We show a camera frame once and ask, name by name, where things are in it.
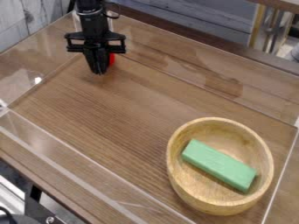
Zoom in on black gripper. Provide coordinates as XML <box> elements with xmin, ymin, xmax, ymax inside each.
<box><xmin>64</xmin><ymin>31</ymin><xmax>127</xmax><ymax>74</ymax></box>

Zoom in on red knitted fruit green stem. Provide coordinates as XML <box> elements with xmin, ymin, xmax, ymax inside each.
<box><xmin>108</xmin><ymin>52</ymin><xmax>116</xmax><ymax>67</ymax></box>

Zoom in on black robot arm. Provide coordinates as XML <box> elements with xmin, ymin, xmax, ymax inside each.
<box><xmin>64</xmin><ymin>0</ymin><xmax>127</xmax><ymax>74</ymax></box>

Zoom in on clear acrylic tray walls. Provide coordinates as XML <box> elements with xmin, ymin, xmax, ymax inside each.
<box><xmin>0</xmin><ymin>15</ymin><xmax>299</xmax><ymax>224</ymax></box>

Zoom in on round wooden bowl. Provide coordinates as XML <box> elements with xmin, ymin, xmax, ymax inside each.
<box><xmin>165</xmin><ymin>117</ymin><xmax>275</xmax><ymax>216</ymax></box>

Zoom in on green rectangular block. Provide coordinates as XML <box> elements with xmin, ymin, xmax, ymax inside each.
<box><xmin>181</xmin><ymin>139</ymin><xmax>257</xmax><ymax>193</ymax></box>

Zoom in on metal chair frame background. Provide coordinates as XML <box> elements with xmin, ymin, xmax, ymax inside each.
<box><xmin>248</xmin><ymin>0</ymin><xmax>299</xmax><ymax>54</ymax></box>

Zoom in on black table leg bracket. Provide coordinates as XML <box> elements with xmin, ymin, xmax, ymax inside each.
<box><xmin>0</xmin><ymin>183</ymin><xmax>68</xmax><ymax>224</ymax></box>

